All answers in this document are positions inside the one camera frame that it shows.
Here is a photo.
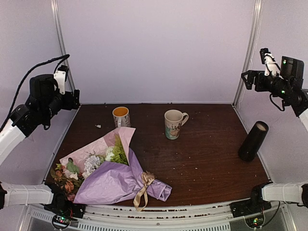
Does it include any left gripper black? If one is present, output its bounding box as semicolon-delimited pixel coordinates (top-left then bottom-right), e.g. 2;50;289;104
43;89;79;121

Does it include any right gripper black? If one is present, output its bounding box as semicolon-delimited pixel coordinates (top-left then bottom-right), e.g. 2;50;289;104
242;69;290;99

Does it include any purple pink flower bouquet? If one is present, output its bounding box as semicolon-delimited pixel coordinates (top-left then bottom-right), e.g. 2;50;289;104
60;127;172;205

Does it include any tan satin ribbon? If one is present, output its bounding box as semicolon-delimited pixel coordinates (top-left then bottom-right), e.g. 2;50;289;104
133;171;155;212

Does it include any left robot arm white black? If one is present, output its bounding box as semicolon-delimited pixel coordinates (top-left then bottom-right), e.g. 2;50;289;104
0;71;80;214

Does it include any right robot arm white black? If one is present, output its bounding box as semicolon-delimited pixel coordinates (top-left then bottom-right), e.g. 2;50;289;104
238;48;308;213

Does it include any black cylindrical vase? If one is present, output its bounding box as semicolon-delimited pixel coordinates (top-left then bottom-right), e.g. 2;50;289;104
238;121;269;162

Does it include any yellow-inside floral mug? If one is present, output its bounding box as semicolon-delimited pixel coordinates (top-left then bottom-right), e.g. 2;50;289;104
112;106;131;128

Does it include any loose brown pink flower bunch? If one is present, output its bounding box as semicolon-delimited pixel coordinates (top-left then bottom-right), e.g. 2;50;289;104
50;158;84;202

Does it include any beige floral mug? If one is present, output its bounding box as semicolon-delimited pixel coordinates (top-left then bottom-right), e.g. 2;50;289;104
164;109;189;140

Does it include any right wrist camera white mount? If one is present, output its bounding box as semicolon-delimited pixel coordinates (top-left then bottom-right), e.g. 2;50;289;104
259;48;281;77

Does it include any right aluminium frame post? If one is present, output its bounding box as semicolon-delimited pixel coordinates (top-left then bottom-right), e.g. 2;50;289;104
233;0;264;109

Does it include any aluminium frame post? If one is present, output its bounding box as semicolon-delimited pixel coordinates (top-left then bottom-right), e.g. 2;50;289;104
51;0;77;93
233;0;264;109

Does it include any left aluminium frame post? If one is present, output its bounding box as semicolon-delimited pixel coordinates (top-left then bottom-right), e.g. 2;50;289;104
51;0;77;93

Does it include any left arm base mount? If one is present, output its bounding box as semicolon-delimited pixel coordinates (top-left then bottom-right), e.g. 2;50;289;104
43;192;86;231

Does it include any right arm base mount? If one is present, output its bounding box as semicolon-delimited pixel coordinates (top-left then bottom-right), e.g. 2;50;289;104
230;199;271;229

